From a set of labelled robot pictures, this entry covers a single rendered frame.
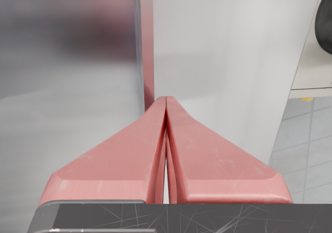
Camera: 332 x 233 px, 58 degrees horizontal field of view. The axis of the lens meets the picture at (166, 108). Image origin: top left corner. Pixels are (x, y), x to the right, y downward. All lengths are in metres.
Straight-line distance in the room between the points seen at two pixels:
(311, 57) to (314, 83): 0.10
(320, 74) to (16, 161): 0.96
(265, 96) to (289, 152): 1.52
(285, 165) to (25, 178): 1.62
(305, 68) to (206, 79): 0.86
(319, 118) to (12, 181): 1.52
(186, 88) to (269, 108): 0.05
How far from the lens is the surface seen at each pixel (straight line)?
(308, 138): 1.68
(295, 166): 1.80
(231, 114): 0.18
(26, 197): 0.21
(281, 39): 0.17
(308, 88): 1.07
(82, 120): 0.16
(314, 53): 1.00
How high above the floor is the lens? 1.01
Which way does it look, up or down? 54 degrees down
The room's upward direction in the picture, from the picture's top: 164 degrees clockwise
